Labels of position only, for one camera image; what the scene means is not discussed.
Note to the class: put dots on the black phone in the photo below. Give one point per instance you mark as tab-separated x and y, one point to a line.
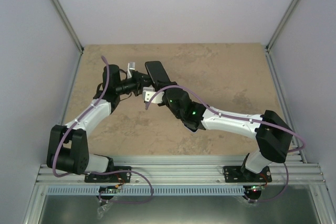
157	74

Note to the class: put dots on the right controller circuit board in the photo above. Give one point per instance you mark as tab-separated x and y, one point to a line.
257	188

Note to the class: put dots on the aluminium frame post left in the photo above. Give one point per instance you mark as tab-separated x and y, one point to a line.
67	24

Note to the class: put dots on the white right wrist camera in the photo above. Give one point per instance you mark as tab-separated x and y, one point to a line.
148	93

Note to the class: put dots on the controller circuit board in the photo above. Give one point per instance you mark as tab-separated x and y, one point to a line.
110	189
257	188

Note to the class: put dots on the grey slotted cable duct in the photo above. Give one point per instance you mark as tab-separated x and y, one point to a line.
137	190

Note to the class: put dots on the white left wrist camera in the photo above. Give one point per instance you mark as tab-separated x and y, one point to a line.
130	69

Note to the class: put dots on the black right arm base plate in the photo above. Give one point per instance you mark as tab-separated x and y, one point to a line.
238	174

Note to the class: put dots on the left controller circuit board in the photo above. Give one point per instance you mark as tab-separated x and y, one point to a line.
110	189

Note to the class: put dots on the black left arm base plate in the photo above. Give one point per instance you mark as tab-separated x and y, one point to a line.
119	178

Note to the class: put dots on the aluminium frame post right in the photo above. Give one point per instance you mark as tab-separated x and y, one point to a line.
285	18

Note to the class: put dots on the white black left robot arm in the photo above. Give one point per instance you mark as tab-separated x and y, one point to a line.
68	151

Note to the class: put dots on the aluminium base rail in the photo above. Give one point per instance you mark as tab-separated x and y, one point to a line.
207	169

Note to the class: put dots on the clear plastic bag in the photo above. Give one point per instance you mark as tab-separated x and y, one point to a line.
101	211

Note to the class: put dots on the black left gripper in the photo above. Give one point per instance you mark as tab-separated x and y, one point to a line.
139	79

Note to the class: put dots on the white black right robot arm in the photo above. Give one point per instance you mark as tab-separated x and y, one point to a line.
271	133

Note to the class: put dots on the aluminium frame post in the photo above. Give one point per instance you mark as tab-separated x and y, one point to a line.
285	18
67	24

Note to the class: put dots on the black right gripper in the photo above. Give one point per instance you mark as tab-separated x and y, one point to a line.
160	84

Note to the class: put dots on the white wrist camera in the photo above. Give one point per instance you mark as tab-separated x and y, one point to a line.
130	69
148	93

